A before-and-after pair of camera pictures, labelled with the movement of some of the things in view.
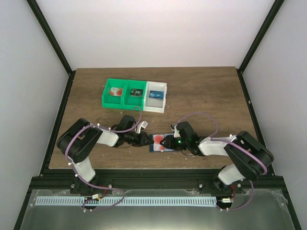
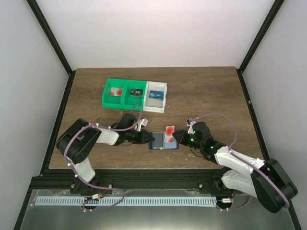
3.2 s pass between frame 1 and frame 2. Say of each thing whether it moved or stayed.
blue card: stayed
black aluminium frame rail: stayed
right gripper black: moved
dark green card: stayed
